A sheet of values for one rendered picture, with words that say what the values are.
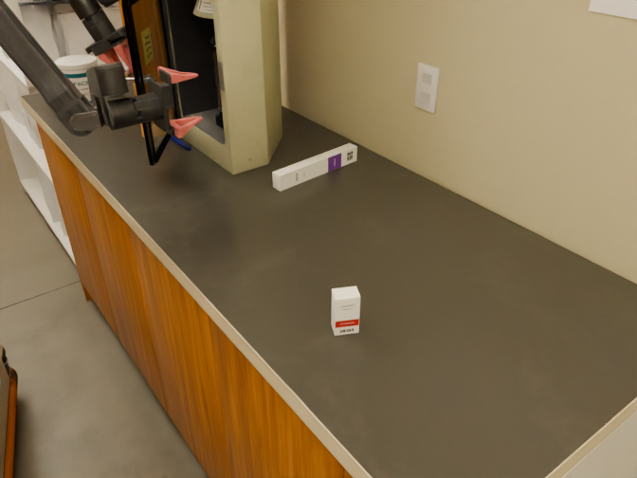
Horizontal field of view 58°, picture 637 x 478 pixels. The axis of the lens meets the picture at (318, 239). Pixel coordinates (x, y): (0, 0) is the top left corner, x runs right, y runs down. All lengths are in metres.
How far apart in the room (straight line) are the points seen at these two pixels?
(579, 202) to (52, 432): 1.80
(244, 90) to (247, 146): 0.15
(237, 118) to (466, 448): 0.97
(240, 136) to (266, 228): 0.31
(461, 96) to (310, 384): 0.81
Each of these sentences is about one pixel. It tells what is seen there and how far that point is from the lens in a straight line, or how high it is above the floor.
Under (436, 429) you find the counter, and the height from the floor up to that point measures 0.94.
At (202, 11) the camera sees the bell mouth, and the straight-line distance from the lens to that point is 1.53.
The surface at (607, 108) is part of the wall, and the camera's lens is 1.25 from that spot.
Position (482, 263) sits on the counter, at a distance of 1.23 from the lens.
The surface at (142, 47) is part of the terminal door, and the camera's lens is 1.49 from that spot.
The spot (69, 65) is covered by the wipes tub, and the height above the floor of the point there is 1.09.
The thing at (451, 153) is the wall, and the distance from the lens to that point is 1.51.
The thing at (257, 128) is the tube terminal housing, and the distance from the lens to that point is 1.54.
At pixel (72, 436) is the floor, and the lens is 2.23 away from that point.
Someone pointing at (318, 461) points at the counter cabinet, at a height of 0.78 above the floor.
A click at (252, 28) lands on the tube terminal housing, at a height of 1.30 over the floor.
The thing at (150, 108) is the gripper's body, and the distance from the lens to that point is 1.26.
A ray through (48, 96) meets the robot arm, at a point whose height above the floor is 1.25.
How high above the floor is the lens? 1.62
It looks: 33 degrees down
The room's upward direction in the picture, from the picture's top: straight up
